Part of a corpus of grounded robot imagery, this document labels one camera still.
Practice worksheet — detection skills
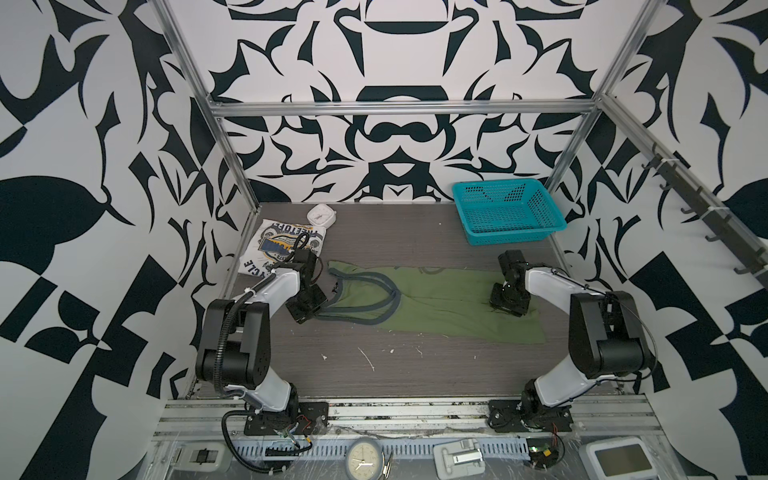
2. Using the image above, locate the green tank top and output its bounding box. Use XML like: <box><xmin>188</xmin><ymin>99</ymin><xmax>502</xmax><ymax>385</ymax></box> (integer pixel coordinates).
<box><xmin>316</xmin><ymin>261</ymin><xmax>546</xmax><ymax>345</ymax></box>

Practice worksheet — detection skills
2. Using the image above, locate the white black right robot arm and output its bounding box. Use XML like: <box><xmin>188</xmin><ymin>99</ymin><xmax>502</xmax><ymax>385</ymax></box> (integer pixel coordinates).
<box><xmin>487</xmin><ymin>250</ymin><xmax>653</xmax><ymax>433</ymax></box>

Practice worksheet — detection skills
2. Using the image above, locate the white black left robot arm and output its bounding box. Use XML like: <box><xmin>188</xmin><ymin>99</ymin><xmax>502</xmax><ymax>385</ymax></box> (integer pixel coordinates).
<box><xmin>195</xmin><ymin>248</ymin><xmax>327</xmax><ymax>424</ymax></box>

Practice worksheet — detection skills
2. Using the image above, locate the teal plastic basket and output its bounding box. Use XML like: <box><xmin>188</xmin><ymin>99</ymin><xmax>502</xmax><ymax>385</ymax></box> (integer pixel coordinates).
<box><xmin>452</xmin><ymin>178</ymin><xmax>567</xmax><ymax>246</ymax></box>

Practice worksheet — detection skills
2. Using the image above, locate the white plastic latch device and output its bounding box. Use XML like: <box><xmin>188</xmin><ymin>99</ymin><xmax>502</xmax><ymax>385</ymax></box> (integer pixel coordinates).
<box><xmin>433</xmin><ymin>439</ymin><xmax>486</xmax><ymax>480</ymax></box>

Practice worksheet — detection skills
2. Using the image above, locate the round analog clock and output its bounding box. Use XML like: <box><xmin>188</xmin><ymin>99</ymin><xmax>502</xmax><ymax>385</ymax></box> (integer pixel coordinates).
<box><xmin>344</xmin><ymin>438</ymin><xmax>384</xmax><ymax>480</ymax></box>

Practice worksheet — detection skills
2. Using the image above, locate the white digital display device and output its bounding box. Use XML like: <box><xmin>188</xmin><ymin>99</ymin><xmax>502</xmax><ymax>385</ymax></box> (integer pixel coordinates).
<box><xmin>578</xmin><ymin>437</ymin><xmax>659</xmax><ymax>480</ymax></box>

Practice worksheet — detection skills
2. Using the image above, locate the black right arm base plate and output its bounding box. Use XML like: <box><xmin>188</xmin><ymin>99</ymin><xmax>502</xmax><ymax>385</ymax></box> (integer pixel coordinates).
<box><xmin>486</xmin><ymin>399</ymin><xmax>573</xmax><ymax>433</ymax></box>

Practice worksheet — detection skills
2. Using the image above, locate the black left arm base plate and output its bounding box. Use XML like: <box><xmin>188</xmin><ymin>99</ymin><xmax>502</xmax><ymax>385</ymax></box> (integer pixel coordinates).
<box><xmin>244</xmin><ymin>402</ymin><xmax>329</xmax><ymax>436</ymax></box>

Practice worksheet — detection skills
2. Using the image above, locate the aluminium cage frame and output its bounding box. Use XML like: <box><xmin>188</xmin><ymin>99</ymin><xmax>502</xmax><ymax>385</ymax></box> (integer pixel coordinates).
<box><xmin>149</xmin><ymin>0</ymin><xmax>768</xmax><ymax>397</ymax></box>

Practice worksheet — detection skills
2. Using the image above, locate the grey switch box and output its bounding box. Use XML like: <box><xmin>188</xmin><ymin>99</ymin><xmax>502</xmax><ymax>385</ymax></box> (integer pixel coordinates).
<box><xmin>173</xmin><ymin>442</ymin><xmax>232</xmax><ymax>473</ymax></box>

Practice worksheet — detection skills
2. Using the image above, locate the black wall hook rail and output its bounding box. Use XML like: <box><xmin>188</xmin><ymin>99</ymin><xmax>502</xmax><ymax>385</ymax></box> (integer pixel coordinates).
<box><xmin>643</xmin><ymin>142</ymin><xmax>767</xmax><ymax>289</ymax></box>

